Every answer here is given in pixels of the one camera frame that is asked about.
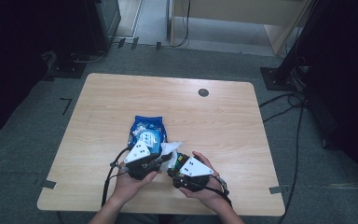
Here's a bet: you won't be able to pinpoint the left hand-held gripper black cable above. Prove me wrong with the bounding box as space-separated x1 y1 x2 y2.
101 147 131 208

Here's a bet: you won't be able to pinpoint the dark cabinet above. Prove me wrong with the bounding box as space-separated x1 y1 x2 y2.
85 0 122 53

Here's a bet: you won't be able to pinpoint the person's dark trousers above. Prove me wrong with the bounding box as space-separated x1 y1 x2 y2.
115 213 218 224

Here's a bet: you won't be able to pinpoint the long black floor cable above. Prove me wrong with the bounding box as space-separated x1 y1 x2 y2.
278 105 306 224

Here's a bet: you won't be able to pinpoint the person's left hand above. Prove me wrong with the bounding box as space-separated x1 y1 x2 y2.
113 160 159 203

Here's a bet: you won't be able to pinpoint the black curtain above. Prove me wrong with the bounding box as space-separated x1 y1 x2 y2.
0 0 98 142
292 0 358 200

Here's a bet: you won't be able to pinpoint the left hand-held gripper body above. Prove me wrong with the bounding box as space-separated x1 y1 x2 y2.
123 140 169 181

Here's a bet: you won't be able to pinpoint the black metal stand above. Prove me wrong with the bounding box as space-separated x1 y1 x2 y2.
259 0 325 91

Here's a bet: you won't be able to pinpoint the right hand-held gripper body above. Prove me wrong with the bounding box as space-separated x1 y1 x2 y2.
171 157 214 191

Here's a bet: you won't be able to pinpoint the white wet wipe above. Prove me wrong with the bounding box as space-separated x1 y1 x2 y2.
159 141 184 173

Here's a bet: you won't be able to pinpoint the hand-held gripper black cable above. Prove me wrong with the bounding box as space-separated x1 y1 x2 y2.
101 147 131 208
186 175 233 208

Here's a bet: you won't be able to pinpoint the black stand base plate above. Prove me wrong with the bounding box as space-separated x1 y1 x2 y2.
45 50 88 79

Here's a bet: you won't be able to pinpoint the thin black hanging cable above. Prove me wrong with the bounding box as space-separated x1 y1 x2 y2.
171 0 191 49

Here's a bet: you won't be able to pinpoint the blue wet wipes pack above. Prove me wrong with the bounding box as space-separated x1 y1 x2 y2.
127 115 168 156

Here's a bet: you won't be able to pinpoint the grey tape piece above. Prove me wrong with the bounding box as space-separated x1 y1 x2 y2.
268 185 288 195
40 179 58 189

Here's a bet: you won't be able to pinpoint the light wooden desk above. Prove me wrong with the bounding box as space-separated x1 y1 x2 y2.
167 0 312 57

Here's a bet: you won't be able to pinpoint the person's right hand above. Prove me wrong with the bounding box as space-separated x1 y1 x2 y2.
178 151 231 213

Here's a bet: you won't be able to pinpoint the right hand-held gripper black cable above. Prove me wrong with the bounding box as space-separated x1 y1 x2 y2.
186 175 233 208

